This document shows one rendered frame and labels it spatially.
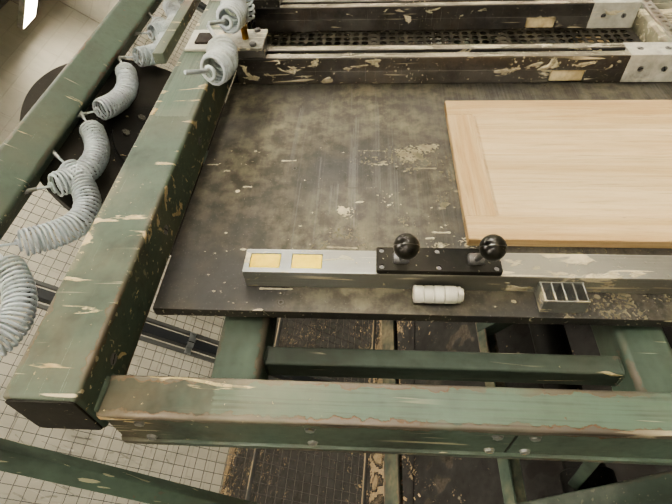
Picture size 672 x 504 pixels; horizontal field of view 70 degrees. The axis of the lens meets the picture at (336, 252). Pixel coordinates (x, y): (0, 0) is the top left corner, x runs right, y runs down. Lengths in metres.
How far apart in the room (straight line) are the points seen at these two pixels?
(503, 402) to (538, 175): 0.51
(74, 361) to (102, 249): 0.19
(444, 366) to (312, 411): 0.25
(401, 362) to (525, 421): 0.22
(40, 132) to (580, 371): 1.35
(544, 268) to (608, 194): 0.26
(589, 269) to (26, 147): 1.30
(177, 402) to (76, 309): 0.20
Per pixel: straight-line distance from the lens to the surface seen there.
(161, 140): 1.01
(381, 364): 0.79
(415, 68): 1.27
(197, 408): 0.68
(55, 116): 1.55
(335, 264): 0.78
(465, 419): 0.66
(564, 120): 1.21
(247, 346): 0.81
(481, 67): 1.30
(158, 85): 1.88
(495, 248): 0.68
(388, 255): 0.78
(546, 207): 0.97
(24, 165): 1.41
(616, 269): 0.88
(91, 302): 0.77
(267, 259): 0.81
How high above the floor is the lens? 1.87
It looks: 23 degrees down
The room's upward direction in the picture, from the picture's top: 65 degrees counter-clockwise
